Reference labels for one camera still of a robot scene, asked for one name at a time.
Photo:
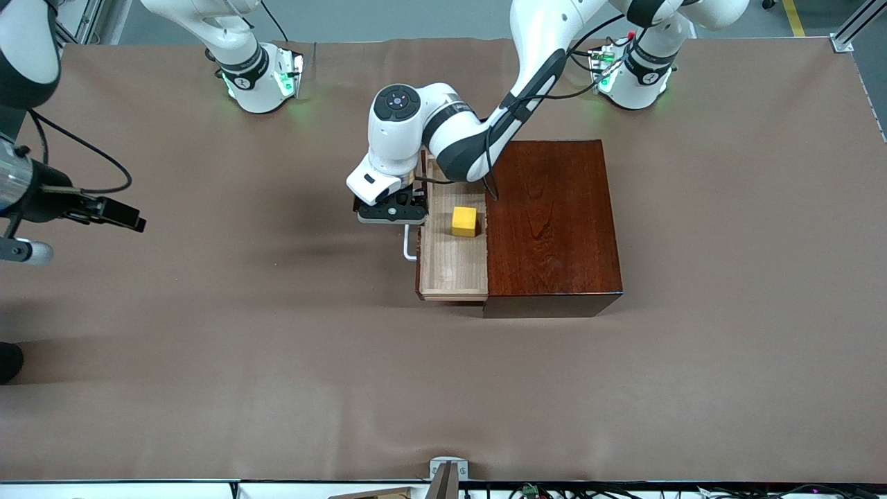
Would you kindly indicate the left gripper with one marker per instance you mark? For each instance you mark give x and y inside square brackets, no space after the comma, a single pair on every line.
[356,204]

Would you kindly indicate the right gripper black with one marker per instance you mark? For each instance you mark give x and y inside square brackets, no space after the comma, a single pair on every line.
[50,202]

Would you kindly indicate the yellow block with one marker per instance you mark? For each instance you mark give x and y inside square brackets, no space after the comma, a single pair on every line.
[464,223]

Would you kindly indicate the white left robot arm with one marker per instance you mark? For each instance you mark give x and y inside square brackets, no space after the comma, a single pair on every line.
[540,41]

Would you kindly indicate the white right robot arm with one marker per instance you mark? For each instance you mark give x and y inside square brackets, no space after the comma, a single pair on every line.
[253,93]

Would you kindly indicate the black rounded object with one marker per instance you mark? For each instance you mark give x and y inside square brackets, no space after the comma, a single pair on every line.
[8,362]

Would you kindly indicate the dark wooden cabinet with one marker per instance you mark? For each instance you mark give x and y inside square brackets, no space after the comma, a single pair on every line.
[554,229]

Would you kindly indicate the brown table cover sheet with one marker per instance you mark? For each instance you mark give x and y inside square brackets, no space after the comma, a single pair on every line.
[277,381]

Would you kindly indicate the tan cardboard piece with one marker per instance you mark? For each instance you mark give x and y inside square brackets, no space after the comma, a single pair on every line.
[381,494]

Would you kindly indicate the aluminium frame profile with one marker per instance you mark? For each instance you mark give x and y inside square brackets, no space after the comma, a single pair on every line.
[83,17]
[842,43]

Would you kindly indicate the white table edge rail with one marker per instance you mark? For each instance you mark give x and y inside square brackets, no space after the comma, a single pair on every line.
[138,492]

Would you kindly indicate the grey metal clamp bracket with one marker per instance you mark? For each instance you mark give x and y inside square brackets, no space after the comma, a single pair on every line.
[449,459]

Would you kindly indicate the grey camera support post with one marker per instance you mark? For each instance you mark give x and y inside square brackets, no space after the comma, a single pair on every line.
[447,485]

